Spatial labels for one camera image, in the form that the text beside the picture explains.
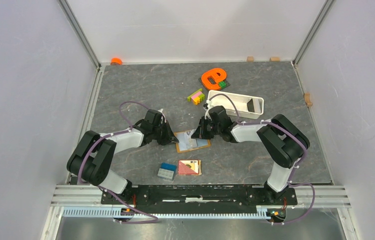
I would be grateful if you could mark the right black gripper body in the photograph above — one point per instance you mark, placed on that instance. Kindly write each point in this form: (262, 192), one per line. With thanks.
(209, 129)

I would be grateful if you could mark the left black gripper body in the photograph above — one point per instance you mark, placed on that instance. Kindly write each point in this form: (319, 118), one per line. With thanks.
(161, 133)

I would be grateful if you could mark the pale credit card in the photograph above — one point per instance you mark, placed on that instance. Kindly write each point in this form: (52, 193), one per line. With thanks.
(185, 141)

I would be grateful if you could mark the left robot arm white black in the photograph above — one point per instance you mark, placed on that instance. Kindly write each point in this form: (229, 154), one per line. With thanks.
(91, 160)

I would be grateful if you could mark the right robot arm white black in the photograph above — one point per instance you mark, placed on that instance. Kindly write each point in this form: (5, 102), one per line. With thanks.
(284, 142)

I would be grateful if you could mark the red playing card deck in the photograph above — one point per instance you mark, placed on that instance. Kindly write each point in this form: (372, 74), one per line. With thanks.
(189, 167)

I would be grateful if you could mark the blue grey toy brick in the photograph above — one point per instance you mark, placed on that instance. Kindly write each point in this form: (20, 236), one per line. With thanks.
(167, 171)

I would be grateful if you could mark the colourful toy brick stack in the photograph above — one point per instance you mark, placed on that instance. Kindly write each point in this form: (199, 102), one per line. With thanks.
(197, 97)

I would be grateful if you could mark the green toy brick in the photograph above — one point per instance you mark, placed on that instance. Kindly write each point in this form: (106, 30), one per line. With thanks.
(222, 85)

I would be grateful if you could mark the white plastic tray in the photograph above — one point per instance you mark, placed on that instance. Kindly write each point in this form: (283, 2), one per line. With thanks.
(250, 107)

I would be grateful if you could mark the orange plastic letter e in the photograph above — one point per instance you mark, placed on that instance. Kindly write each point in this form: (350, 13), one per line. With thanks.
(216, 75)

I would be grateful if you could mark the wooden block left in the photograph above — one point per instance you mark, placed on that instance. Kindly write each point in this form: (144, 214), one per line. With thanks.
(250, 59)

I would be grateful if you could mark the wooden block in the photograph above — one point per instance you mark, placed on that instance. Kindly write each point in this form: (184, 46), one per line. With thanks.
(250, 59)
(307, 99)
(275, 59)

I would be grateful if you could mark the orange tape roll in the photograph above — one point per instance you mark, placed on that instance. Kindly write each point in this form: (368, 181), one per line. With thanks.
(116, 61)

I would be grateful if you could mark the wooden block middle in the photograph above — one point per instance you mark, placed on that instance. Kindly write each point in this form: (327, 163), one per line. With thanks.
(275, 59)

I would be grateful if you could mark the wooden block right side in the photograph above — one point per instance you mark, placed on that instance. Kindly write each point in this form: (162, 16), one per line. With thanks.
(307, 99)

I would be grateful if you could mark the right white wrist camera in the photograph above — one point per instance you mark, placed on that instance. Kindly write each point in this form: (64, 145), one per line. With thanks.
(207, 106)

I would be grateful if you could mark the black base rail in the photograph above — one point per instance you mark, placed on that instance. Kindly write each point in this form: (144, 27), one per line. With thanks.
(206, 198)

